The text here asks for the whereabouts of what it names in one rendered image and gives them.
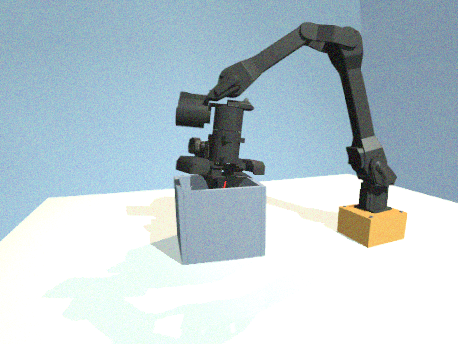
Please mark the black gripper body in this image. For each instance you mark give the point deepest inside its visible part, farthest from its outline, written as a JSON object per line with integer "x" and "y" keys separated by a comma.
{"x": 225, "y": 146}

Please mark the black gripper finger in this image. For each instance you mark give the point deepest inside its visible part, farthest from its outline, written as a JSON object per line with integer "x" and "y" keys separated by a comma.
{"x": 214, "y": 182}
{"x": 233, "y": 181}

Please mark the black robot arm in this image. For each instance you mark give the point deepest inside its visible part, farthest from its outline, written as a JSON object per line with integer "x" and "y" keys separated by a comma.
{"x": 345, "y": 50}

